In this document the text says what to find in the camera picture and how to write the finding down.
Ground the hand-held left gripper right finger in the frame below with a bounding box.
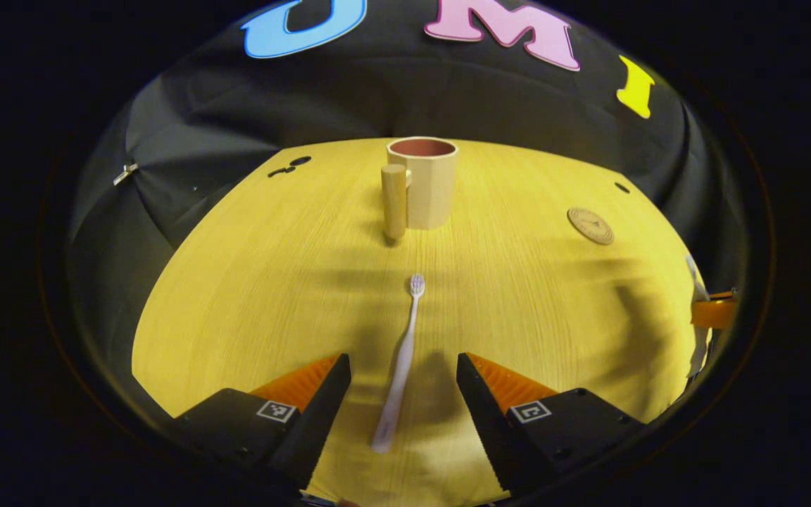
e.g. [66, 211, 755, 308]
[456, 352, 649, 495]

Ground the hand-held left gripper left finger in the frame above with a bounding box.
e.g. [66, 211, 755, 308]
[173, 352, 352, 492]

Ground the white toothpaste tube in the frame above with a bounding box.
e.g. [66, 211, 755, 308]
[684, 253, 715, 381]

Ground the pale pink toothbrush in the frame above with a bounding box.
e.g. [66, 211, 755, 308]
[370, 273, 426, 455]

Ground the round wooden coaster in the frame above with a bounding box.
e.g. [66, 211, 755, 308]
[566, 206, 616, 246]

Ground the beige cup with handle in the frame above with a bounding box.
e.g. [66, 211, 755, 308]
[380, 137, 460, 242]

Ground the wooden desktop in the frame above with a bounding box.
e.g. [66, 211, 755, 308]
[131, 138, 716, 507]

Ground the black backdrop cloth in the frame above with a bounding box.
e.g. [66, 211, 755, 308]
[64, 0, 748, 395]

